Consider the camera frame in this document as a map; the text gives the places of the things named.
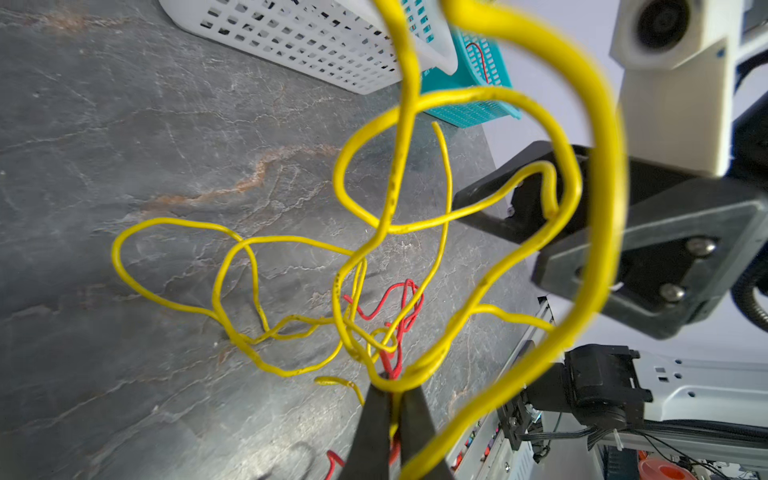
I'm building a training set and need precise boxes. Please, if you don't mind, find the middle white plastic basket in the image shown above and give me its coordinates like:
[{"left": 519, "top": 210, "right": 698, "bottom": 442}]
[{"left": 158, "top": 0, "right": 460, "bottom": 96}]

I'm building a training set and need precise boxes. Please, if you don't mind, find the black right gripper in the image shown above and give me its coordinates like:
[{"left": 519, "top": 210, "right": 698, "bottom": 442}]
[{"left": 452, "top": 89, "right": 768, "bottom": 340}]

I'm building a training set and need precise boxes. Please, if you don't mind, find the red cable bundle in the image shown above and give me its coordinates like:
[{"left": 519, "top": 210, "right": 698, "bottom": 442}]
[{"left": 323, "top": 278, "right": 426, "bottom": 480}]

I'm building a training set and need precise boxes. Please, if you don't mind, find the yellow cable bundle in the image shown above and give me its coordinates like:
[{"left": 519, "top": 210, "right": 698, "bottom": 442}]
[{"left": 111, "top": 0, "right": 630, "bottom": 480}]

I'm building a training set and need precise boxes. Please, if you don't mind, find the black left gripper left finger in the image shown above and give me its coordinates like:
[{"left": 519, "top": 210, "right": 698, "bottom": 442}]
[{"left": 339, "top": 385, "right": 391, "bottom": 480}]

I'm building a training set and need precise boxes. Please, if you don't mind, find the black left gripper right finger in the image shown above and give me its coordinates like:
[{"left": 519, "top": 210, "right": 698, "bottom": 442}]
[{"left": 399, "top": 387, "right": 435, "bottom": 479}]

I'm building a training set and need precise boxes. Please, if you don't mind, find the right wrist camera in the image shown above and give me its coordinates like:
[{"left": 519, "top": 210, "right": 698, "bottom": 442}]
[{"left": 610, "top": 1, "right": 745, "bottom": 177}]

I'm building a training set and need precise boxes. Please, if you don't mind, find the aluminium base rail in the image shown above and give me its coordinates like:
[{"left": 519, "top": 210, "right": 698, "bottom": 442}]
[{"left": 443, "top": 296, "right": 556, "bottom": 480}]

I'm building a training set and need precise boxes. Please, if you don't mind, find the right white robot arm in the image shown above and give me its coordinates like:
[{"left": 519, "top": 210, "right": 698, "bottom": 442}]
[{"left": 499, "top": 99, "right": 767, "bottom": 467}]

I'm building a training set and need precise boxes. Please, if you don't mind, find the teal plastic basket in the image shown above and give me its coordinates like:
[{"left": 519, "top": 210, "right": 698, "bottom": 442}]
[{"left": 421, "top": 26, "right": 522, "bottom": 128}]

